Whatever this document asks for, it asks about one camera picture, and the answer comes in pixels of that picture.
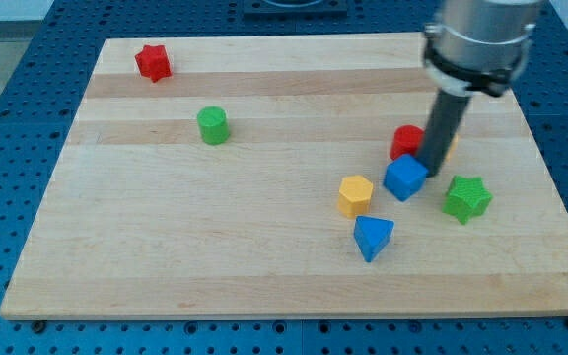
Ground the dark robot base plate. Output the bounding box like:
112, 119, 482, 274
242, 0, 348, 18

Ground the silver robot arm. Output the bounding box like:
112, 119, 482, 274
415, 0, 543, 177

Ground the wooden board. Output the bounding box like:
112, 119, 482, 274
0, 33, 568, 320

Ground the green cylinder block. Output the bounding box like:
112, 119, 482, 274
196, 106, 230, 145

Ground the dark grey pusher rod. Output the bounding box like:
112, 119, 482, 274
415, 90, 470, 177

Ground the red cylinder block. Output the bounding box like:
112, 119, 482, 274
390, 125, 424, 160

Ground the blue triangle block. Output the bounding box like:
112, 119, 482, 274
353, 215, 394, 262

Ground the blue cube block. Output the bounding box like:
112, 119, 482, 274
383, 154, 428, 201

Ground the green star block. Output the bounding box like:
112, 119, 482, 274
442, 175, 493, 225

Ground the yellow heart block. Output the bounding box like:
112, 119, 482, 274
445, 134, 460, 163

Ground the red star block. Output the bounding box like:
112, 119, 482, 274
135, 44, 173, 83

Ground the yellow hexagon block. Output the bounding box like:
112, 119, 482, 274
337, 175, 374, 219

